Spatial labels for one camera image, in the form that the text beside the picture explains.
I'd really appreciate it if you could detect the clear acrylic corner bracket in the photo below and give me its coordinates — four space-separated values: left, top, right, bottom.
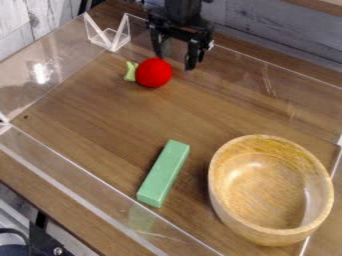
83 13 131 52

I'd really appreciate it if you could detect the wooden bowl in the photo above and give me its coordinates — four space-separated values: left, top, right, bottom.
208 134 335 247

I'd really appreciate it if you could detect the black metal clamp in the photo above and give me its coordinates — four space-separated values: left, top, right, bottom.
30 212 75 256

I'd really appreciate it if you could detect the black cable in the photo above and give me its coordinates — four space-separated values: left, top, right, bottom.
0 227 31 256

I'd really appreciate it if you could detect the clear acrylic tray wall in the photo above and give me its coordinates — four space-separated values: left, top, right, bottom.
0 11 342 256

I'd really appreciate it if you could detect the red ball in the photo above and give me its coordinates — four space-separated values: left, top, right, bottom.
135 58 173 88

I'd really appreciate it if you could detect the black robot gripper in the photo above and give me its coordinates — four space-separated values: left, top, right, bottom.
149 0 214 70

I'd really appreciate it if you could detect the long green rectangular block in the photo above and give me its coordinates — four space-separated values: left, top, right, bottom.
137 140 190 208

